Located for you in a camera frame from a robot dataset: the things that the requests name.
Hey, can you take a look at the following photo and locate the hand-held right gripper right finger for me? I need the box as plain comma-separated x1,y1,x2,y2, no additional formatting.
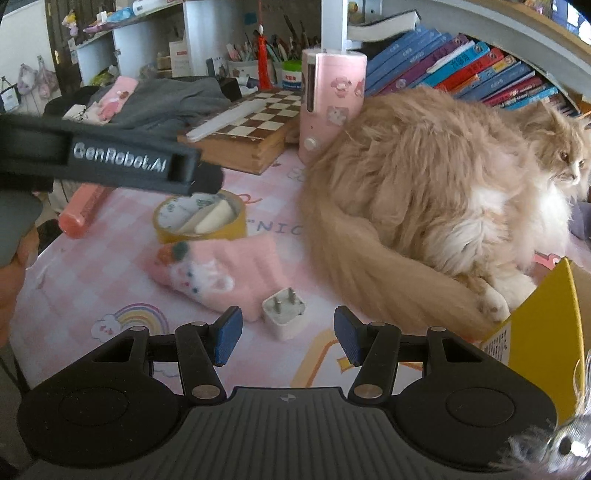
333,305,490,401

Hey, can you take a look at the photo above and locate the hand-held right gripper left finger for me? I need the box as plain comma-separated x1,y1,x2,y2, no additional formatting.
88,305,244,401

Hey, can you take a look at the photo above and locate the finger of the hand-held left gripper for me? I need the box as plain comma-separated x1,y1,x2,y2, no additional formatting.
189,162,225,195

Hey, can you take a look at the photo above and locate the small white charger plug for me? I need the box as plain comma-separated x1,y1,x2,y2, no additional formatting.
262,287,308,342

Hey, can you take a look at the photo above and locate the pink bunny sock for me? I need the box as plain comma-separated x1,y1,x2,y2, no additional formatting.
148,231,296,324

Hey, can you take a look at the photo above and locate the yellow cardboard box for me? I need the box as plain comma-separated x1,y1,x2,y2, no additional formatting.
478,257,587,425

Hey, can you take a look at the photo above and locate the pink checked cloth desktop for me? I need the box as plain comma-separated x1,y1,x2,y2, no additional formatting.
9,134,591,388

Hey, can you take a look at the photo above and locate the person's left hand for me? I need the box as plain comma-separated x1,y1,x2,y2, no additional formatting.
0,227,42,347

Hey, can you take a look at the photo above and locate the white oblong piece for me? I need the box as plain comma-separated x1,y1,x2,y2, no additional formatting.
175,198,236,234

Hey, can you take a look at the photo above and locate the white flat stick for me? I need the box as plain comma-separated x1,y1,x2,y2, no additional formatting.
186,100,264,143

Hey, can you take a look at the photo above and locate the coral pink tube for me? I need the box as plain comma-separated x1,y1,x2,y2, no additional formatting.
58,185,114,240

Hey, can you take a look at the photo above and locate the yellow tape roll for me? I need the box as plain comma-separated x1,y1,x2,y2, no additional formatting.
152,191,249,245

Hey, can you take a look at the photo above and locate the wooden chess box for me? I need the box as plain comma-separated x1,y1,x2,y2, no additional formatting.
178,88,305,175

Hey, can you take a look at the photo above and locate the grey cloth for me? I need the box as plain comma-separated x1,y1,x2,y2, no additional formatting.
44,76,232,139

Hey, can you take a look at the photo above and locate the pen holder with pens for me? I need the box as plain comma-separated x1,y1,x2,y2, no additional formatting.
226,34,259,81

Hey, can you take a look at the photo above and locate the red hanging tassel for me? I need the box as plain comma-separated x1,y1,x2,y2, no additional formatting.
256,25,273,90

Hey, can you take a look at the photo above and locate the pink cylindrical device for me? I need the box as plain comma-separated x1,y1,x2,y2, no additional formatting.
298,47,368,164

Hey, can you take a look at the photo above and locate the green lid jar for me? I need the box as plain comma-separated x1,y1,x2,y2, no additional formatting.
281,60,303,90

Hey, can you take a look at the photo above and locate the fluffy orange white cat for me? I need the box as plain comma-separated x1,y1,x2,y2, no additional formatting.
300,85,591,342

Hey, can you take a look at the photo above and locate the white desk shelf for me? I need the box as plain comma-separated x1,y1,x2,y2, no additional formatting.
76,0,591,112

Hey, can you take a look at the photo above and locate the thick pale book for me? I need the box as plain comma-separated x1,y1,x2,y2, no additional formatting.
346,11,421,42

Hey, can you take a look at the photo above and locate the purple cloth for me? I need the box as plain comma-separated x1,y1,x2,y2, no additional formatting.
570,196,591,241

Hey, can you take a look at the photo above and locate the row of colourful books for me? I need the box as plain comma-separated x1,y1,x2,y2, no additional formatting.
365,25,591,116

